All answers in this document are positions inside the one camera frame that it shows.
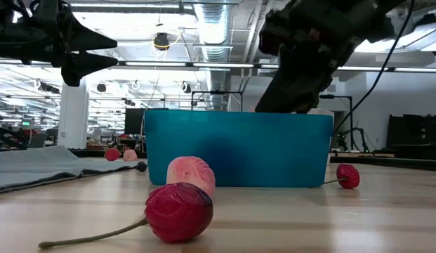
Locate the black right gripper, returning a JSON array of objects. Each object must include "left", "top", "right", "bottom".
[{"left": 254, "top": 0, "right": 366, "bottom": 113}]

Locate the red toy strawberry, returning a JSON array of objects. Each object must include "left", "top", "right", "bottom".
[{"left": 104, "top": 148, "right": 121, "bottom": 162}]

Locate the white hexagonal plant pot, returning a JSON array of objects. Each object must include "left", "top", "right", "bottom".
[{"left": 307, "top": 108, "right": 336, "bottom": 166}]

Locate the grey cloth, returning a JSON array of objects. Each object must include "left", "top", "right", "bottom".
[{"left": 0, "top": 145, "right": 140, "bottom": 195}]

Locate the long ceiling light strip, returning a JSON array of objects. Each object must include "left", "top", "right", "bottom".
[
  {"left": 336, "top": 65, "right": 436, "bottom": 73},
  {"left": 119, "top": 61, "right": 256, "bottom": 69}
]

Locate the silver ceiling duct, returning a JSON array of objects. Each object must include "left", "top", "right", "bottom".
[{"left": 193, "top": 3, "right": 236, "bottom": 110}]

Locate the pink toy peach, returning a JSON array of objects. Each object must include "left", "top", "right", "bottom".
[
  {"left": 166, "top": 155, "right": 216, "bottom": 197},
  {"left": 122, "top": 148, "right": 138, "bottom": 162}
]

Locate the black overhead camera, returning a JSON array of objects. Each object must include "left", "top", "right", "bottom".
[{"left": 152, "top": 32, "right": 171, "bottom": 52}]

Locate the black background monitor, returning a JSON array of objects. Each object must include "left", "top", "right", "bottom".
[{"left": 124, "top": 108, "right": 146, "bottom": 136}]

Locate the black cabinet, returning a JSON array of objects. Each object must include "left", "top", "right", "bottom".
[{"left": 386, "top": 113, "right": 436, "bottom": 161}]

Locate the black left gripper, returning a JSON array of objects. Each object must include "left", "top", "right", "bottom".
[{"left": 0, "top": 0, "right": 119, "bottom": 88}]

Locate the black background camera stand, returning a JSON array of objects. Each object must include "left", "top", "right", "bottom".
[{"left": 319, "top": 93, "right": 355, "bottom": 152}]

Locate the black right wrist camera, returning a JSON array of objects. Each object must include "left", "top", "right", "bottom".
[{"left": 258, "top": 10, "right": 287, "bottom": 56}]

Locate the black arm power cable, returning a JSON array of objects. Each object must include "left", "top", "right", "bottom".
[{"left": 333, "top": 0, "right": 415, "bottom": 133}]

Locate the white pillar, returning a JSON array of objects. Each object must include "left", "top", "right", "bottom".
[{"left": 56, "top": 79, "right": 90, "bottom": 151}]

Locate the teal plastic tupperware container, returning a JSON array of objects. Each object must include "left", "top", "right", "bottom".
[{"left": 143, "top": 108, "right": 334, "bottom": 188}]

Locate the red toy cherry with stem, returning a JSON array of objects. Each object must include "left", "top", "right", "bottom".
[
  {"left": 37, "top": 181, "right": 215, "bottom": 250},
  {"left": 321, "top": 163, "right": 361, "bottom": 190}
]

